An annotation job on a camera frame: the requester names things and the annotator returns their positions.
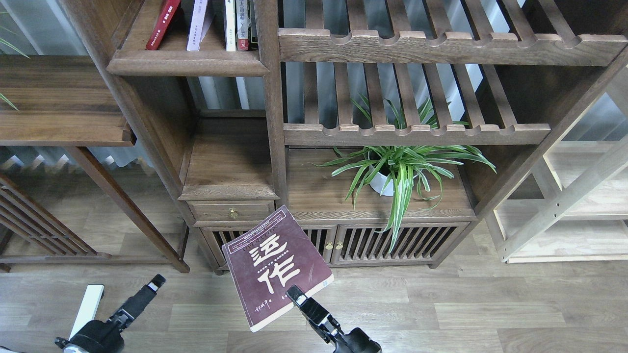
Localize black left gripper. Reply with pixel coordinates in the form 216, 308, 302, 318
54, 274, 166, 353

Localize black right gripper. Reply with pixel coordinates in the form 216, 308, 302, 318
286, 285, 382, 353

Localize dark maroon book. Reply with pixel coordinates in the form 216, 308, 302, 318
222, 206, 334, 332

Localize white robot base leg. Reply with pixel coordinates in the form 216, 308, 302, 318
69, 284, 104, 339

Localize light wooden shelf unit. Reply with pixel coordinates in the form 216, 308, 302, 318
485, 68, 628, 263

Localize right slatted cabinet door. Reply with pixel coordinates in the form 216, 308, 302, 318
324, 223, 467, 267

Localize white plant pot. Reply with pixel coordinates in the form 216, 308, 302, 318
368, 167, 418, 197

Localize dark wooden bookshelf cabinet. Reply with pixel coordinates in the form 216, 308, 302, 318
61, 0, 627, 273

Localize dark wooden side table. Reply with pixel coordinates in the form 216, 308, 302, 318
0, 54, 190, 273

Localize green plant leaves at left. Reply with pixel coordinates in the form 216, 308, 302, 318
0, 24, 30, 111

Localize white thin book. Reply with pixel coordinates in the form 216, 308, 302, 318
224, 0, 237, 52

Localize white red spine book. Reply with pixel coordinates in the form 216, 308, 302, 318
235, 0, 251, 51

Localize dark green book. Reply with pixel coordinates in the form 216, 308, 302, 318
248, 0, 259, 50

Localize pale pink book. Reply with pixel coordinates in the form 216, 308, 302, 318
186, 0, 214, 51

